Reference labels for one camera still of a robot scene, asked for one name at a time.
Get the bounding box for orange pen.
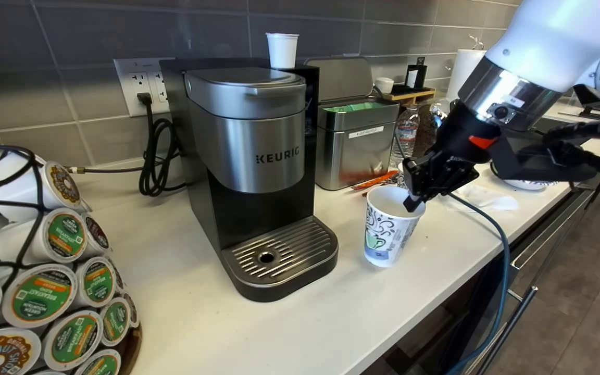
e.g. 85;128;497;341
345;169;403;198

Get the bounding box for black wire pod carousel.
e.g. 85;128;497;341
0;141;144;375

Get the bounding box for black small bottle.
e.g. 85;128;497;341
404;57;429;94

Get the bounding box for patterned paper coffee cup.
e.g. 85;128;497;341
361;183;427;271

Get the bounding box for silver black Keurig coffeemaker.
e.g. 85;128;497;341
162;58;341;305

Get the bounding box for wooden tray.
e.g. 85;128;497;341
381;88;435;106

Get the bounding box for dark lid coffee pod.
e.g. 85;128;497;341
81;213;112;256

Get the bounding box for clear plastic water bottle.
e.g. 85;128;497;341
395;103;422;163

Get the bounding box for teal cable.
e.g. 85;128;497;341
444;189;515;375

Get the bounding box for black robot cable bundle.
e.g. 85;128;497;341
540;119;600;187

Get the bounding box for white wall power outlet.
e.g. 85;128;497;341
112;57;175;117

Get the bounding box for grey thin cable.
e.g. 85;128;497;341
70;163;147;174

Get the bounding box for black power cord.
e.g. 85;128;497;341
135;90;186;198

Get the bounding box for green lid coffee pod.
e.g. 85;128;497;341
35;207;95;264
75;255;120;311
73;348;123;375
40;308;104;372
0;262;80;332
99;295;134;348

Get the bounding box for silver metal dispenser box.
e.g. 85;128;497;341
305;57;376;106

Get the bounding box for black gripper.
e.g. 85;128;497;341
401;99;508;214

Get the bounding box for plain white paper cup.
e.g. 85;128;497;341
264;31;303;70

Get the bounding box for silver metal tin box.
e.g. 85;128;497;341
312;97;403;193

